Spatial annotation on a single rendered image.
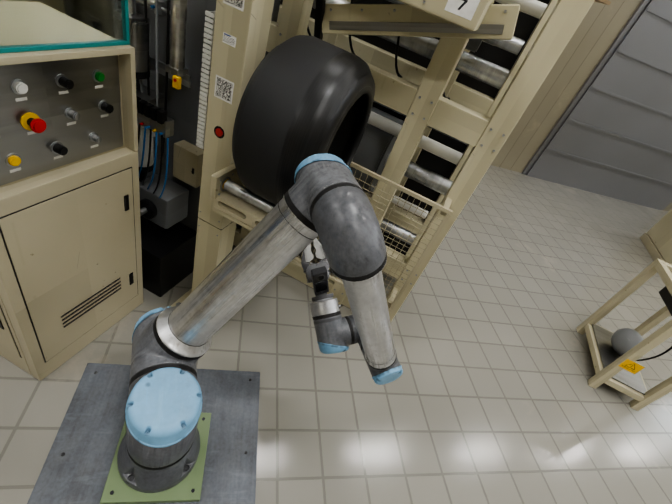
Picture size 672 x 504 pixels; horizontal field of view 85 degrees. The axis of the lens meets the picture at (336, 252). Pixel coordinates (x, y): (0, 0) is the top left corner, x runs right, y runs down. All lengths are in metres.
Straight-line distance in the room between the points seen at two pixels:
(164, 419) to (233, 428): 0.34
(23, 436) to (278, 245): 1.42
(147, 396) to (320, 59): 0.99
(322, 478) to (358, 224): 1.40
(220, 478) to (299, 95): 1.06
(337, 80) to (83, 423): 1.15
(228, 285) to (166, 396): 0.27
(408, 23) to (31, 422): 2.07
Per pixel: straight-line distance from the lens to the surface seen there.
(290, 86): 1.15
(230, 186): 1.47
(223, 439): 1.19
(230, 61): 1.42
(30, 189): 1.44
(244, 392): 1.25
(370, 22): 1.60
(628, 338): 3.34
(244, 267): 0.81
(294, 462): 1.85
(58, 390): 2.00
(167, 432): 0.90
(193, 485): 1.13
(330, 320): 1.13
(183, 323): 0.94
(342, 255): 0.65
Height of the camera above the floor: 1.70
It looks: 38 degrees down
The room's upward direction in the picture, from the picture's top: 22 degrees clockwise
